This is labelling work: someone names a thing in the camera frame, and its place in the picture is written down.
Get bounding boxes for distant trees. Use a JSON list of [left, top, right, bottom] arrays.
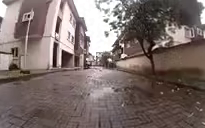
[[98, 50, 114, 69]]

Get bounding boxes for brown-roofed building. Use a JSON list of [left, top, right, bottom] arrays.
[[111, 34, 148, 59]]

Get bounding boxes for wet brick paved road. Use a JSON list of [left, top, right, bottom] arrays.
[[0, 66, 205, 128]]

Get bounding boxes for large leafy tree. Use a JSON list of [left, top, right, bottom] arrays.
[[94, 0, 204, 76]]

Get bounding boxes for white and brown building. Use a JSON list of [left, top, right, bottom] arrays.
[[0, 0, 78, 71]]

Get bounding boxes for white pole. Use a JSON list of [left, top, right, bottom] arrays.
[[23, 9, 34, 70]]

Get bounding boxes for dark and white building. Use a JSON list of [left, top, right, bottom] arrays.
[[156, 0, 205, 48]]

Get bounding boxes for kerb strip beside wall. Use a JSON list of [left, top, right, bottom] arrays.
[[118, 68, 205, 94]]

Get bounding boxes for beige boundary wall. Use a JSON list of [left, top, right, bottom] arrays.
[[115, 36, 205, 83]]

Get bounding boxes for low white wall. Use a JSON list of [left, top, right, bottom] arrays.
[[0, 51, 14, 72]]

